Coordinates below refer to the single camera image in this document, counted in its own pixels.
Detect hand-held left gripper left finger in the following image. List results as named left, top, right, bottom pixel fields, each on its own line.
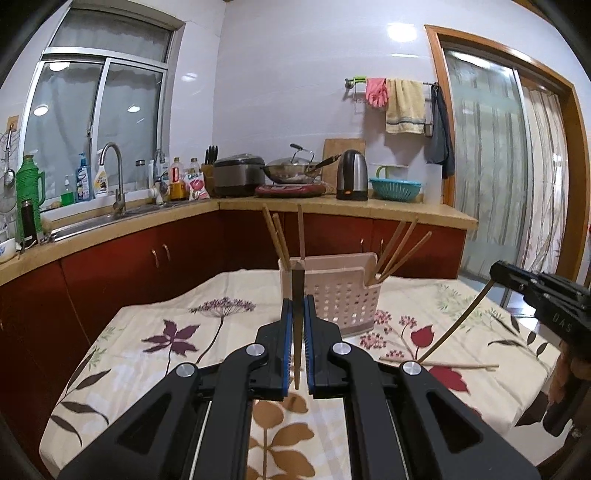
left=58, top=298, right=294, bottom=480

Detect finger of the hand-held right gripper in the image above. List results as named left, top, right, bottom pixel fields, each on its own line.
left=489, top=260, right=542, bottom=297

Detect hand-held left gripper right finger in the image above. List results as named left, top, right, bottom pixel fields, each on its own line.
left=304, top=295, right=541, bottom=480

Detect beige perforated chopstick holder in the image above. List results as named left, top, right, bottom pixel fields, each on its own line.
left=277, top=253, right=380, bottom=337

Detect thin brown bamboo chopstick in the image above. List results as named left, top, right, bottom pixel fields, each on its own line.
left=376, top=217, right=419, bottom=281
left=419, top=279, right=495, bottom=365
left=381, top=232, right=433, bottom=282
left=372, top=220, right=406, bottom=282
left=379, top=356, right=500, bottom=370

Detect frosted sliding glass door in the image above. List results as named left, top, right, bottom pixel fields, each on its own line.
left=442, top=47, right=570, bottom=306

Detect white plastic container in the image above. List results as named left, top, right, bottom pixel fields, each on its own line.
left=422, top=161, right=444, bottom=204

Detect wooden kitchen countertop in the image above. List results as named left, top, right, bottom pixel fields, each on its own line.
left=0, top=191, right=478, bottom=287

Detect teal plastic colander basket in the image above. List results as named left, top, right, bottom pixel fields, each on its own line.
left=369, top=178, right=424, bottom=202

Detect floral tablecloth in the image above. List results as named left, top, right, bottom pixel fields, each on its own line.
left=39, top=270, right=561, bottom=480

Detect red induction cooker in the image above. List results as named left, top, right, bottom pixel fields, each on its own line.
left=254, top=182, right=327, bottom=199

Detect grey hanging cloth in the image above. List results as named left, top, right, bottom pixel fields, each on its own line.
left=424, top=83, right=456, bottom=180

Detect green and white basin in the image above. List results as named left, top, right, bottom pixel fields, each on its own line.
left=374, top=163, right=410, bottom=182

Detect steel wok with lid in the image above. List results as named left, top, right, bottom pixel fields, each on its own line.
left=260, top=143, right=343, bottom=185

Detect grey rice cooker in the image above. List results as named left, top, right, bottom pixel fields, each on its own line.
left=213, top=153, right=267, bottom=199

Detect steel electric kettle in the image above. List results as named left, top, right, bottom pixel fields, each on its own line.
left=335, top=148, right=369, bottom=201

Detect pink seasoning packet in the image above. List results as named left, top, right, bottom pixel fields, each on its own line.
left=184, top=172, right=206, bottom=200

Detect knife block with knives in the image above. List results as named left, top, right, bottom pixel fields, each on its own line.
left=202, top=145, right=219, bottom=197

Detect cooking oil bottle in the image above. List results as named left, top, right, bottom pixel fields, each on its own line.
left=169, top=157, right=186, bottom=202

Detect wooden cutting board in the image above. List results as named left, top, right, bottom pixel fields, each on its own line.
left=322, top=138, right=366, bottom=186

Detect yellow hanging towel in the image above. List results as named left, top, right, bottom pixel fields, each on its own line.
left=385, top=78, right=427, bottom=136

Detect pink rubber gloves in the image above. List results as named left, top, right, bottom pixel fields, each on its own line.
left=365, top=77, right=390, bottom=109

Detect steel kitchen sink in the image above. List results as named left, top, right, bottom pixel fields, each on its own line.
left=45, top=203, right=163, bottom=243

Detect steel gooseneck faucet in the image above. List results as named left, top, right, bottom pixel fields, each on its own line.
left=98, top=141, right=129, bottom=219

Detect white spray cleaner bottle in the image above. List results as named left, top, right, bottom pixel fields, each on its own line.
left=93, top=150, right=112, bottom=199

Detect blue dish soap bottle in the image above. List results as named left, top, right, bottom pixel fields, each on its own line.
left=75, top=152, right=91, bottom=203

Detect dark drinking bottle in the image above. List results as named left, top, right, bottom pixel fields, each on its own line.
left=20, top=199, right=40, bottom=246

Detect white patterned bowl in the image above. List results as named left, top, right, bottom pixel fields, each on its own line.
left=0, top=237, right=22, bottom=265

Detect green thermos flask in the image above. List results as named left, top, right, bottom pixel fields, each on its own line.
left=16, top=154, right=47, bottom=246

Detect kitchen window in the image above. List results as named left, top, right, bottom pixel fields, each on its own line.
left=22, top=8, right=186, bottom=205

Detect hanging metal strainer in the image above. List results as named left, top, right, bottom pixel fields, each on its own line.
left=0, top=124, right=20, bottom=188

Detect small wall tap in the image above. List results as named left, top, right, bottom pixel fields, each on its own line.
left=151, top=148, right=170, bottom=205

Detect wooden door frame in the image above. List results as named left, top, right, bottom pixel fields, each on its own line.
left=424, top=25, right=588, bottom=306

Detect wall towel rack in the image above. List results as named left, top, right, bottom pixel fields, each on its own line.
left=344, top=76, right=440, bottom=140

